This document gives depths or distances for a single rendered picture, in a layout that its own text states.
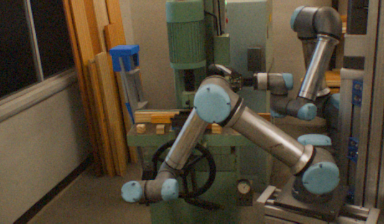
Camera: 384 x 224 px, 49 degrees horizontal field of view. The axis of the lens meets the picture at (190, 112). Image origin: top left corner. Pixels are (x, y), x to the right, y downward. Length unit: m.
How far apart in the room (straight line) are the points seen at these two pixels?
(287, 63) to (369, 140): 2.79
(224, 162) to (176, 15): 0.72
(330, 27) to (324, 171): 0.67
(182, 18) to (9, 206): 1.80
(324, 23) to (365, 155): 0.55
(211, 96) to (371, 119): 0.63
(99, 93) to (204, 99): 2.19
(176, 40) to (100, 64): 1.52
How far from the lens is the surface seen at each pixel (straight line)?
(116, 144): 3.54
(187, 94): 2.03
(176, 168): 1.58
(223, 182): 2.06
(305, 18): 1.89
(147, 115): 2.17
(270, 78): 1.82
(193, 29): 1.93
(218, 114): 1.30
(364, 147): 1.67
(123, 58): 2.83
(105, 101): 3.44
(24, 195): 3.19
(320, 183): 1.41
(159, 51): 4.62
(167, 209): 2.18
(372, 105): 1.62
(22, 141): 3.10
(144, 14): 4.62
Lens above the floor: 1.65
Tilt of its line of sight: 19 degrees down
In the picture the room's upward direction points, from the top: 4 degrees counter-clockwise
